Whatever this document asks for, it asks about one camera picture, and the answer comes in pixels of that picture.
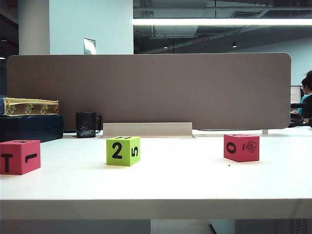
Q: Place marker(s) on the black ceiling spot lamp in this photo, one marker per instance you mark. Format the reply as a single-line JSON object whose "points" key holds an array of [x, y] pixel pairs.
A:
{"points": [[234, 44]]}

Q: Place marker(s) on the yellow patterned box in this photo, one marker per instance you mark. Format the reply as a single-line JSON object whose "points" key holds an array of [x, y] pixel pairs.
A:
{"points": [[29, 106]]}

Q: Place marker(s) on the computer monitor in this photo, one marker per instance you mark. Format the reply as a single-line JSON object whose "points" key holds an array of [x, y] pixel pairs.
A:
{"points": [[295, 93]]}

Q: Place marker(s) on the grey ceiling air duct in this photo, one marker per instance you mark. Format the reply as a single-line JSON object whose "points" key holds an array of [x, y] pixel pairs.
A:
{"points": [[170, 30]]}

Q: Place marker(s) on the wall-mounted sign holder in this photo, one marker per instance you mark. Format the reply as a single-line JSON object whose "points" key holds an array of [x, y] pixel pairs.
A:
{"points": [[89, 45]]}

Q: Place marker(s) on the grey vented cabinet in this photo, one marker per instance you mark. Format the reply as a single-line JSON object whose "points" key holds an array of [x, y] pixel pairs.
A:
{"points": [[268, 228]]}

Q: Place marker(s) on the person in teal shirt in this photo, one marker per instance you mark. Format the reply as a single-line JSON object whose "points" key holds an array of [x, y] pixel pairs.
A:
{"points": [[306, 98]]}

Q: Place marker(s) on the green foam block letter H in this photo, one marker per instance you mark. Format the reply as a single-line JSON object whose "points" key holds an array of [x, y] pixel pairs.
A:
{"points": [[125, 159]]}

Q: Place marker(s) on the white divider foot bracket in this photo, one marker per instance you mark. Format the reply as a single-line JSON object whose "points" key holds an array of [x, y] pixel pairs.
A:
{"points": [[265, 131]]}

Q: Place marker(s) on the dark blue box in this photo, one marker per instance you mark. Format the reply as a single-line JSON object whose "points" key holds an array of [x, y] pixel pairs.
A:
{"points": [[29, 128]]}

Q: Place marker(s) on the long ceiling light strip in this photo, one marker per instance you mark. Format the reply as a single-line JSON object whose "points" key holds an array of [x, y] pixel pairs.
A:
{"points": [[219, 21]]}

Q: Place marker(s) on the red foam block letter T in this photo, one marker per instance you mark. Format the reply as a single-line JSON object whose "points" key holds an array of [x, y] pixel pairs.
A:
{"points": [[19, 156]]}

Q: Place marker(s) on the brown desk divider panel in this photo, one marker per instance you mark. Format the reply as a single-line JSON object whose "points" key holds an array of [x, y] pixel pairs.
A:
{"points": [[158, 90]]}

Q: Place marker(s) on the black curved chair armrest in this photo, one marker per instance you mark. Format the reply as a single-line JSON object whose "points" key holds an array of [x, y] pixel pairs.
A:
{"points": [[296, 121]]}

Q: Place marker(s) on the black mug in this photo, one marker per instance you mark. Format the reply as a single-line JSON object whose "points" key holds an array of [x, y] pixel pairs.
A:
{"points": [[85, 124]]}

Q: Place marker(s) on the red foam block letter U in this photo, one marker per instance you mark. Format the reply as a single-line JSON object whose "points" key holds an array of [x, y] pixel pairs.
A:
{"points": [[240, 154]]}

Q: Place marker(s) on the red ceiling LED strip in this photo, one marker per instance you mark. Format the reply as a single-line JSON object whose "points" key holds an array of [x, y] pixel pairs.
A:
{"points": [[201, 40]]}

